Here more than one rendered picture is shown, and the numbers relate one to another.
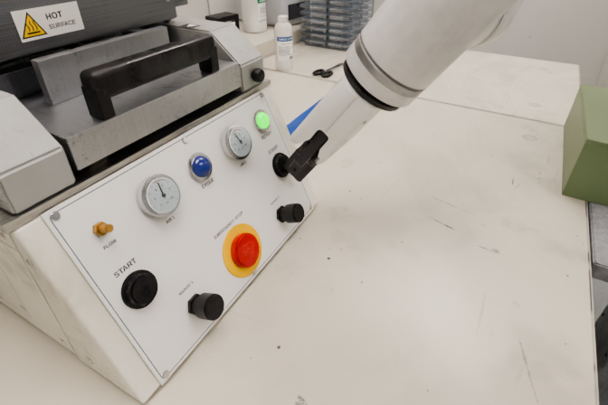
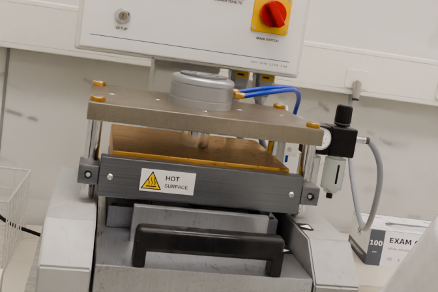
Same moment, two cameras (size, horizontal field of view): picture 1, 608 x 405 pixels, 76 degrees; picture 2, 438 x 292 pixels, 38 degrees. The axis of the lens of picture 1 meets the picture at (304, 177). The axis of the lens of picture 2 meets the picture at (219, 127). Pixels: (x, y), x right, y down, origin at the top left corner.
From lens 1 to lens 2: 0.33 m
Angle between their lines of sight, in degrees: 52
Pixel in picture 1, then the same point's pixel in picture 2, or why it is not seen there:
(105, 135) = (126, 277)
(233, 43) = (328, 260)
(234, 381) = not seen: outside the picture
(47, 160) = (74, 272)
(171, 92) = (208, 272)
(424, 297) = not seen: outside the picture
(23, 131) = (78, 246)
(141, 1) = (260, 189)
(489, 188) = not seen: outside the picture
